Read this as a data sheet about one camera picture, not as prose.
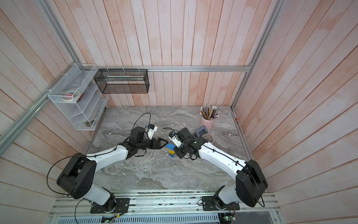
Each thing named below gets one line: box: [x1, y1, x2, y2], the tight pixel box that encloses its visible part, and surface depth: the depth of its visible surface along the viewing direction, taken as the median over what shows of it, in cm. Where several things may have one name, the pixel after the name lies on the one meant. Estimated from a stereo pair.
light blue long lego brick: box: [165, 142, 176, 151], surface depth 85 cm
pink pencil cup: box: [200, 115, 215, 130], surface depth 103 cm
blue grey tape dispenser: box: [196, 125, 208, 138], surface depth 104 cm
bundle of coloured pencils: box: [199, 104, 221, 121], surface depth 103 cm
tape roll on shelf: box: [61, 89, 81, 102], surface depth 75 cm
